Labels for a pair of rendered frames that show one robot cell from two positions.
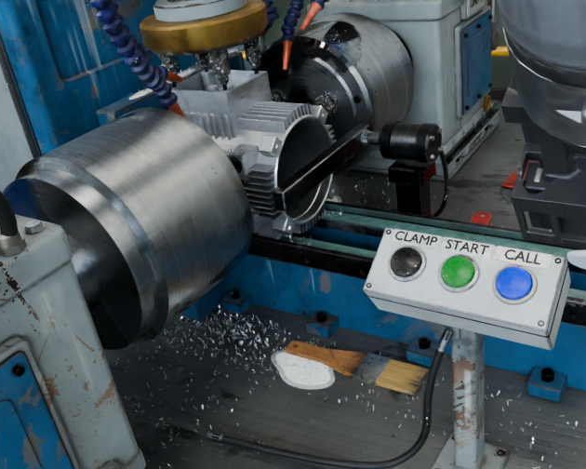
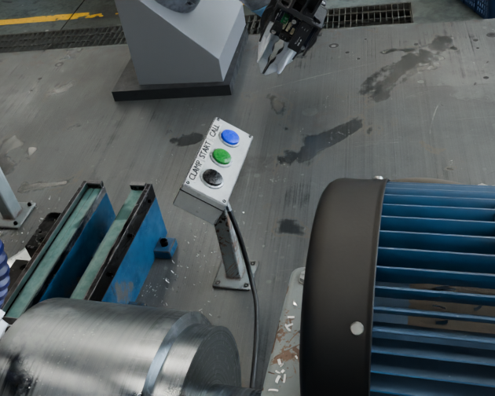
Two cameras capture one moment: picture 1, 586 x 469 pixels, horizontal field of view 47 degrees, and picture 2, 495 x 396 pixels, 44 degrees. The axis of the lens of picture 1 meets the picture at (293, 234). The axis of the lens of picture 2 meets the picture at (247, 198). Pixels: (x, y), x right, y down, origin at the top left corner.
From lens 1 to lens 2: 0.93 m
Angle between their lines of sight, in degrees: 83
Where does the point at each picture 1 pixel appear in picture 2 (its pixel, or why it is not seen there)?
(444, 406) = (187, 296)
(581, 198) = (322, 15)
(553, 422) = (193, 245)
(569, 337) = (152, 214)
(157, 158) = (115, 307)
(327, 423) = not seen: hidden behind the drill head
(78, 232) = (211, 370)
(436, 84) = not seen: outside the picture
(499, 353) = (144, 265)
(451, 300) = (236, 165)
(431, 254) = (207, 166)
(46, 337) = not seen: hidden behind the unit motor
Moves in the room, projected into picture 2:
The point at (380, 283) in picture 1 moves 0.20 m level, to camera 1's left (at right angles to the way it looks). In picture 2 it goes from (223, 195) to (283, 286)
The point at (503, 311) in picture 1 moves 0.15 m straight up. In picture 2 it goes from (243, 147) to (227, 62)
